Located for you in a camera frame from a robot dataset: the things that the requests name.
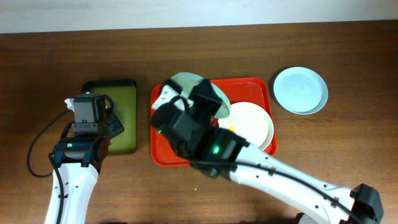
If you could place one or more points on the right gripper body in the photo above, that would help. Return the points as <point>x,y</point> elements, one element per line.
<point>180,109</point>

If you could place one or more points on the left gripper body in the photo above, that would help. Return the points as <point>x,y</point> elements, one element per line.
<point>112,125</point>

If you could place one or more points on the light green plate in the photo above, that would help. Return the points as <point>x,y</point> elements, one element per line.
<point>187,81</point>

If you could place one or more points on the white plate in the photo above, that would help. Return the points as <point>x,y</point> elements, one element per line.
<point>251,122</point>

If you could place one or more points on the light blue plate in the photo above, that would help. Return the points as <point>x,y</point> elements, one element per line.
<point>300,90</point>

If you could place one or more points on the green and yellow sponge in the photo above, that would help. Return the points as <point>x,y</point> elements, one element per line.
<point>70,104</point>

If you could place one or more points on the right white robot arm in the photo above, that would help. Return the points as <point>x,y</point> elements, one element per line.
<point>233,157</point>

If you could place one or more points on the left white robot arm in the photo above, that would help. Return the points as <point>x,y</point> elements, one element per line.
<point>77,157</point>

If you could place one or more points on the black tray with green liquid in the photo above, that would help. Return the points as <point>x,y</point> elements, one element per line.
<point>124,95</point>

